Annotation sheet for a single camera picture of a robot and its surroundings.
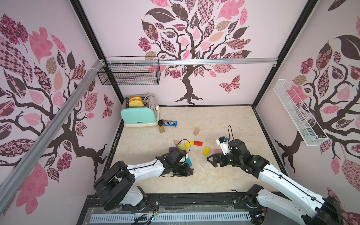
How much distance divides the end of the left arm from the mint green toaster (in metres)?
0.37

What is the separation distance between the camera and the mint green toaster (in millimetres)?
991

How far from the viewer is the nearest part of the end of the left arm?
0.65 m
